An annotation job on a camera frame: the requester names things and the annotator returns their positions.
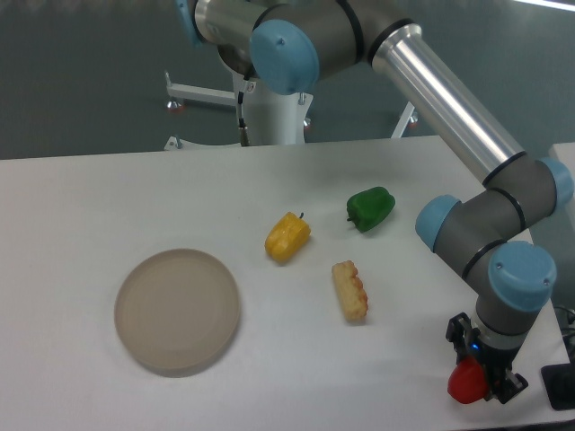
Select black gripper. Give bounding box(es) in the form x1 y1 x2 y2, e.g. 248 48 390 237
446 313 528 403

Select red toy pepper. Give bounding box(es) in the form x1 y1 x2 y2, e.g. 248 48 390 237
447 356 489 404

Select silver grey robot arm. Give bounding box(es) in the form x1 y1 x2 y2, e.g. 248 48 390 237
175 1 574 404

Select green toy pepper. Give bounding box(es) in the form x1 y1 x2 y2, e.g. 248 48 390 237
346 187 395 233

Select yellow toy pepper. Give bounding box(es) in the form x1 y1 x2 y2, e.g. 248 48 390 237
264 212 311 264

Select black device at edge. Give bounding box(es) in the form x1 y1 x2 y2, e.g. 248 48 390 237
541 364 575 411

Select yellow toy corn piece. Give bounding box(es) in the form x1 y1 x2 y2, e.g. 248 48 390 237
332 260 368 322

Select beige round plate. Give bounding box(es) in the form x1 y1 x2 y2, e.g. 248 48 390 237
114 249 241 378

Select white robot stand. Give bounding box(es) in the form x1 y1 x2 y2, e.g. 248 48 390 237
162 70 421 152

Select black cables at right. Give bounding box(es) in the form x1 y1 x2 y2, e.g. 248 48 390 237
553 304 575 356

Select black cable on stand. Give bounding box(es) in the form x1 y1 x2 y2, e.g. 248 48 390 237
235 66 258 147

